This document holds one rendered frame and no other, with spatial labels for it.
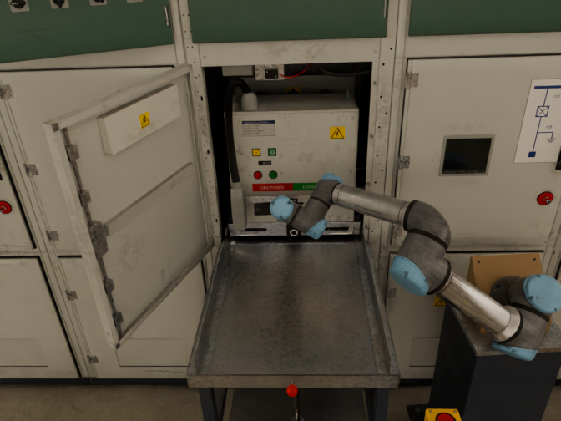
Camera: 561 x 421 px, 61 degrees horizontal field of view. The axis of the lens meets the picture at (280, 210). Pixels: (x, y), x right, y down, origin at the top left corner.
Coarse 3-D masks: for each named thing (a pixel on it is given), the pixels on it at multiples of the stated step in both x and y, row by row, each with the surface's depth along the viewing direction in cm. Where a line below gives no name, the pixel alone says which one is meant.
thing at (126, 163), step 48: (144, 96) 145; (192, 96) 166; (48, 144) 117; (96, 144) 132; (144, 144) 151; (192, 144) 176; (96, 192) 135; (144, 192) 155; (192, 192) 181; (96, 240) 134; (144, 240) 159; (192, 240) 187; (96, 288) 138; (144, 288) 163
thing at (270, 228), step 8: (232, 224) 197; (248, 224) 197; (256, 224) 197; (264, 224) 197; (272, 224) 197; (280, 224) 197; (328, 224) 196; (336, 224) 196; (344, 224) 196; (232, 232) 199; (240, 232) 199; (248, 232) 199; (256, 232) 199; (264, 232) 199; (272, 232) 199; (280, 232) 199; (328, 232) 198
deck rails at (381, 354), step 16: (224, 240) 190; (224, 256) 189; (368, 256) 175; (224, 272) 181; (368, 272) 176; (224, 288) 173; (368, 288) 170; (208, 304) 156; (368, 304) 163; (208, 320) 156; (368, 320) 156; (208, 336) 153; (384, 336) 143; (208, 352) 147; (384, 352) 143; (208, 368) 141; (384, 368) 139
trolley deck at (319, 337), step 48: (240, 288) 173; (288, 288) 172; (336, 288) 171; (240, 336) 153; (288, 336) 152; (336, 336) 151; (192, 384) 142; (240, 384) 141; (288, 384) 140; (336, 384) 140; (384, 384) 139
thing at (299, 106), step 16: (240, 96) 193; (256, 96) 192; (272, 96) 192; (288, 96) 191; (304, 96) 190; (320, 96) 189; (336, 96) 188; (352, 96) 188; (224, 112) 175; (240, 112) 175; (256, 112) 174; (272, 112) 174; (288, 112) 174
